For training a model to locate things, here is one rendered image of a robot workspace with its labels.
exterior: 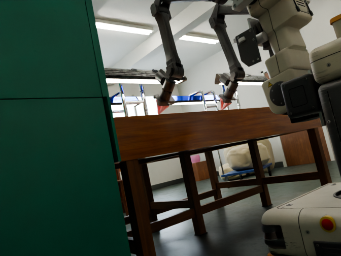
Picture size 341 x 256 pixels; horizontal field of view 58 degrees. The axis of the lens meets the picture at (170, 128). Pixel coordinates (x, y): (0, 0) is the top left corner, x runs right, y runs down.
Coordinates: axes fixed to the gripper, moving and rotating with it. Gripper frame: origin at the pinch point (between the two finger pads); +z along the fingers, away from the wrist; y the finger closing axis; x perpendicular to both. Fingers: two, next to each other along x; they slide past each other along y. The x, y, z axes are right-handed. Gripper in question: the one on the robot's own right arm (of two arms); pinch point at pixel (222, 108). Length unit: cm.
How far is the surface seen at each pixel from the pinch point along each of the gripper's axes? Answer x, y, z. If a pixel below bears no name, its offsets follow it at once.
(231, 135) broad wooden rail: 26.6, 19.2, -0.8
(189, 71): -449, -444, 202
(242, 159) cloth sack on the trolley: -79, -226, 158
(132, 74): -27, 56, -9
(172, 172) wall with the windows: -298, -359, 419
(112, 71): -30, 67, -9
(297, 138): -98, -434, 165
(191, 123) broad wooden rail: 19, 48, -7
